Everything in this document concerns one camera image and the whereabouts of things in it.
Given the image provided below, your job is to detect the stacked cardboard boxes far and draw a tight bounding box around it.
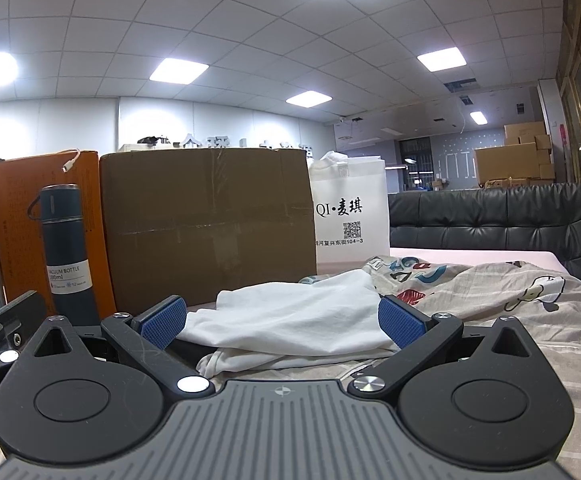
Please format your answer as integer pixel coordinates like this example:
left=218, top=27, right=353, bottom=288
left=475, top=122, right=555, bottom=188

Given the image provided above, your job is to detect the folded white garment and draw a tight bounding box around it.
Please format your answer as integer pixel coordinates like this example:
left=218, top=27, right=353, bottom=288
left=178, top=269, right=398, bottom=378

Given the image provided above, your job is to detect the dark blue vacuum bottle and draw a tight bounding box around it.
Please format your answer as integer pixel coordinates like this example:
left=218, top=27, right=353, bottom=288
left=27, top=184, right=100, bottom=326

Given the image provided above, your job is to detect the orange flat box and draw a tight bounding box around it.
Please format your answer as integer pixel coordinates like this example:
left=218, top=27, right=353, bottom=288
left=0, top=150, right=116, bottom=318

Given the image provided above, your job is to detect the black leather sofa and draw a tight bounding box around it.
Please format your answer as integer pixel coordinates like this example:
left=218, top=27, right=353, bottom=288
left=388, top=183, right=581, bottom=280

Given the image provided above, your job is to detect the white printed tote bag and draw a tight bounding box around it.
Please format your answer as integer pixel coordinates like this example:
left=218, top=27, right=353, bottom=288
left=309, top=151, right=391, bottom=268

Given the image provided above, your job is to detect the large brown cardboard box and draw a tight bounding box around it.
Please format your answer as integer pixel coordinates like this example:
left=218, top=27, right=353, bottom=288
left=100, top=148, right=317, bottom=314

